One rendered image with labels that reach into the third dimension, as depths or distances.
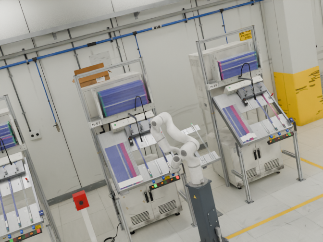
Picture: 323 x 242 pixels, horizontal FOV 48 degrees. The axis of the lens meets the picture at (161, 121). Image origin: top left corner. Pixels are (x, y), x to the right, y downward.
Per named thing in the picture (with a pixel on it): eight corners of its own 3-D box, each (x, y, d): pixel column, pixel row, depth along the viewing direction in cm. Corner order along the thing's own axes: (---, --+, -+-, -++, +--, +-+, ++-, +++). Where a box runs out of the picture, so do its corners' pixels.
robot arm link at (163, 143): (167, 134, 366) (185, 159, 365) (155, 142, 360) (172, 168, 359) (170, 132, 357) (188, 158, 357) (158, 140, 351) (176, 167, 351)
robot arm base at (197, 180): (212, 180, 348) (208, 162, 342) (198, 189, 337) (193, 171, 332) (198, 176, 362) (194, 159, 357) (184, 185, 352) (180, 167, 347)
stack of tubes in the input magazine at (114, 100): (149, 103, 408) (143, 79, 400) (105, 117, 394) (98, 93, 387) (145, 101, 419) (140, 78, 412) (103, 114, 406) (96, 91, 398)
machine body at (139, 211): (183, 214, 434) (172, 167, 417) (129, 237, 416) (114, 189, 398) (165, 194, 494) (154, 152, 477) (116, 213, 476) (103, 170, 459)
